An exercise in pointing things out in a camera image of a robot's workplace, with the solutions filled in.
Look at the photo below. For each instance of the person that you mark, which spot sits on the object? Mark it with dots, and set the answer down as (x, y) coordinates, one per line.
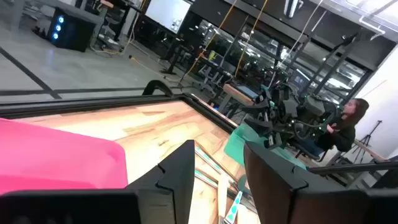
(345, 133)

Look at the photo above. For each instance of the computer tower with blue lights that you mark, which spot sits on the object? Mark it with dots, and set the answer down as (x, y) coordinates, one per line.
(74, 37)

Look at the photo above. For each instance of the slim gold utensil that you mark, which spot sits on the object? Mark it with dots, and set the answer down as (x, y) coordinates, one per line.
(221, 164)

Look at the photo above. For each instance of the lit white display screen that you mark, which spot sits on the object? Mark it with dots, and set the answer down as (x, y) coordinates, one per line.
(166, 14)

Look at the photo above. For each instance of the pink plastic tray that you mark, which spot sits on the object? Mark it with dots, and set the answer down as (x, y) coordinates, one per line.
(56, 155)

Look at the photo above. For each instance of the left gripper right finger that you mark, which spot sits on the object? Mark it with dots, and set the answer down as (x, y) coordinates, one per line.
(270, 193)

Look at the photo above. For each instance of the background wooden table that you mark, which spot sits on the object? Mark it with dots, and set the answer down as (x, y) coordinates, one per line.
(236, 93)

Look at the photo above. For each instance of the teal plastic tray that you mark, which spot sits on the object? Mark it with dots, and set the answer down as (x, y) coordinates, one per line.
(236, 143)

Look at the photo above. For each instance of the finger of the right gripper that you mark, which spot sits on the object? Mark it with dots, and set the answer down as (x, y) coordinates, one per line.
(261, 128)
(258, 108)

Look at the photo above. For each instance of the black tripod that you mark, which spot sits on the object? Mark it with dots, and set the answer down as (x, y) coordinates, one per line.
(368, 137)

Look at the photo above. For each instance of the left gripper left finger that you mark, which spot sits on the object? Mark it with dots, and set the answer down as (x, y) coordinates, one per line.
(174, 193)

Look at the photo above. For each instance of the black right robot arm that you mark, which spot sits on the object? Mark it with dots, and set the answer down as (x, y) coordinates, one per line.
(314, 107)

